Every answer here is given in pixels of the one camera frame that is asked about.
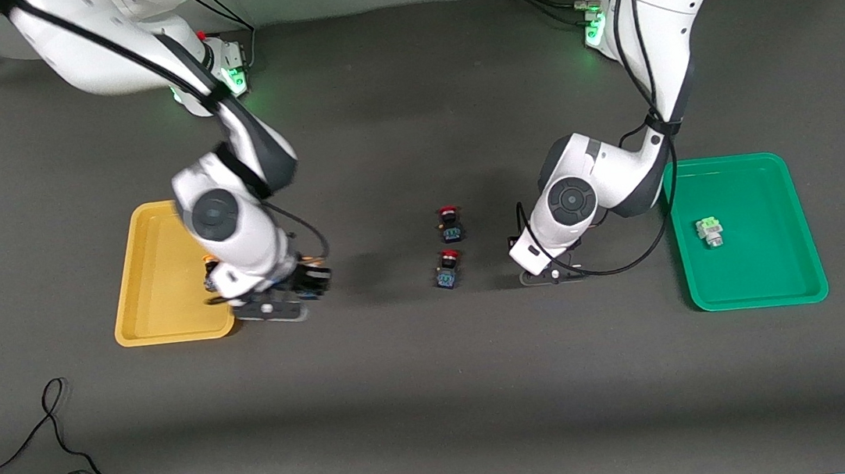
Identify green button white switch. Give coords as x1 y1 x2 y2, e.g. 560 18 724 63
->
695 215 727 250

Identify yellow plastic tray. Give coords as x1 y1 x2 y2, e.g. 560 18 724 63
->
102 194 241 349

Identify dark grey table mat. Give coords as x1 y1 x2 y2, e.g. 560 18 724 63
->
0 0 845 474

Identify green plastic tray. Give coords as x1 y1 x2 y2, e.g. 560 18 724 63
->
658 147 830 318

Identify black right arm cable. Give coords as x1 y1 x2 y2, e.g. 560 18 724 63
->
13 0 331 289

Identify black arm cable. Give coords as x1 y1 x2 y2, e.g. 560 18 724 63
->
13 0 331 289
494 0 692 284

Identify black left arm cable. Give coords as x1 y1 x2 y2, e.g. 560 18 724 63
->
494 0 692 284

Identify red push button switch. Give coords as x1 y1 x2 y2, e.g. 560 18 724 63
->
436 204 466 244
433 249 465 291

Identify black right base cables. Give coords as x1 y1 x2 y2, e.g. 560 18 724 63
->
194 0 260 77

